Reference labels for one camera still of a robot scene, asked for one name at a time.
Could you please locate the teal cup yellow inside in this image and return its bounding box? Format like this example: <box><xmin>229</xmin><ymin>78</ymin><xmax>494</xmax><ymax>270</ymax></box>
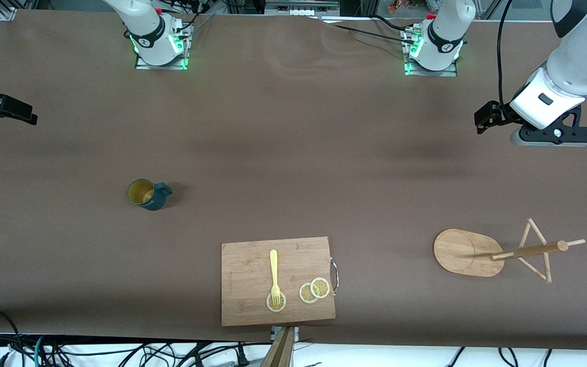
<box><xmin>127</xmin><ymin>178</ymin><xmax>173</xmax><ymax>211</ymax></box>

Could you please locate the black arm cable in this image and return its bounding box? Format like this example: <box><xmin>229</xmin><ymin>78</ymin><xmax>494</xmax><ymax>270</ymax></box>
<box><xmin>496</xmin><ymin>0</ymin><xmax>517</xmax><ymax>122</ymax></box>

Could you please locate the black table cable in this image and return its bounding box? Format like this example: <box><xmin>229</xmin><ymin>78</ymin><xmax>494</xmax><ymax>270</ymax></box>
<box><xmin>323</xmin><ymin>14</ymin><xmax>421</xmax><ymax>45</ymax></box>

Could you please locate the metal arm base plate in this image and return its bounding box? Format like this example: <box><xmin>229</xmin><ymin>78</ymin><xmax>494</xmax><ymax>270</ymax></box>
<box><xmin>403</xmin><ymin>28</ymin><xmax>459</xmax><ymax>77</ymax></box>
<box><xmin>134</xmin><ymin>21</ymin><xmax>193</xmax><ymax>71</ymax></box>

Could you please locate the lemon slice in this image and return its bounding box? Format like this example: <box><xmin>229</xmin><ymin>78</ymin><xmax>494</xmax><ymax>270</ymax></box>
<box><xmin>310</xmin><ymin>277</ymin><xmax>331</xmax><ymax>300</ymax></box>
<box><xmin>266</xmin><ymin>291</ymin><xmax>287</xmax><ymax>313</ymax></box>
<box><xmin>299</xmin><ymin>282</ymin><xmax>319</xmax><ymax>305</ymax></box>

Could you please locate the grey power strip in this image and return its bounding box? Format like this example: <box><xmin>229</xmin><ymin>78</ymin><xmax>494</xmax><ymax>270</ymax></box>
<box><xmin>265</xmin><ymin>0</ymin><xmax>340</xmax><ymax>16</ymax></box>

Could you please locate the metal cutting board handle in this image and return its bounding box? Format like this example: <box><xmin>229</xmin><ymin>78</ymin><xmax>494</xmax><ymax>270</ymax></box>
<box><xmin>329</xmin><ymin>257</ymin><xmax>340</xmax><ymax>297</ymax></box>

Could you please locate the wooden cup rack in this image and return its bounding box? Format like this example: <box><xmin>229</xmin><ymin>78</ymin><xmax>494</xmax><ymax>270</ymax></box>
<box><xmin>433</xmin><ymin>218</ymin><xmax>586</xmax><ymax>284</ymax></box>

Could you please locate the teal floor cable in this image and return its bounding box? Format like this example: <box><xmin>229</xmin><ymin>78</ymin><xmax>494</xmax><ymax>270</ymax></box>
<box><xmin>31</xmin><ymin>334</ymin><xmax>49</xmax><ymax>367</ymax></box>

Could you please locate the wooden beam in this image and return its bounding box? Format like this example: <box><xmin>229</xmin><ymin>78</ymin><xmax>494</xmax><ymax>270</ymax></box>
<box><xmin>260</xmin><ymin>326</ymin><xmax>296</xmax><ymax>367</ymax></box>

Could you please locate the wooden cutting board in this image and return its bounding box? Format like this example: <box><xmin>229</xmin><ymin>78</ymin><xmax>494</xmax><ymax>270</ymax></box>
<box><xmin>221</xmin><ymin>236</ymin><xmax>336</xmax><ymax>327</ymax></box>

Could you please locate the yellow plastic fork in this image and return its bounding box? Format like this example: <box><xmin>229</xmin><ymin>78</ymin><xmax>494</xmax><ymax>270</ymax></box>
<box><xmin>269</xmin><ymin>249</ymin><xmax>282</xmax><ymax>308</ymax></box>

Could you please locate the metal bracket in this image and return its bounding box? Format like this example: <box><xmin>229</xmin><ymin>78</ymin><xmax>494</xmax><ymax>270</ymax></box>
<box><xmin>270</xmin><ymin>326</ymin><xmax>301</xmax><ymax>344</ymax></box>

